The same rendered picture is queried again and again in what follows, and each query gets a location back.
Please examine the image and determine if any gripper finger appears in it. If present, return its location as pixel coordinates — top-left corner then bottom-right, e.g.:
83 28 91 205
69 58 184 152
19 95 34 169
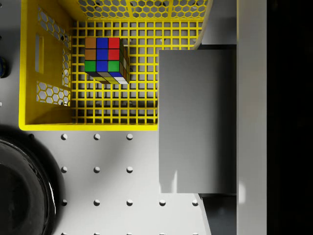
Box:
195 44 237 51
198 192 237 235

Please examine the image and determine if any grey cube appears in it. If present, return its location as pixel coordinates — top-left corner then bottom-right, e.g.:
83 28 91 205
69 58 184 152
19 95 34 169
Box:
158 49 237 194

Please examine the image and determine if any puzzle cube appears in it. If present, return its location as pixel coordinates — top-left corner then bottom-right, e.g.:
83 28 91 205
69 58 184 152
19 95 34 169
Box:
84 37 130 85

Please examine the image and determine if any yellow basket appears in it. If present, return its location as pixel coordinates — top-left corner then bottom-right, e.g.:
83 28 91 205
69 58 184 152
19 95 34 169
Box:
19 0 213 131

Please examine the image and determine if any black plate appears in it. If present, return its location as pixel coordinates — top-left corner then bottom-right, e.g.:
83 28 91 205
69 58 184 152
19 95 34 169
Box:
0 127 66 235

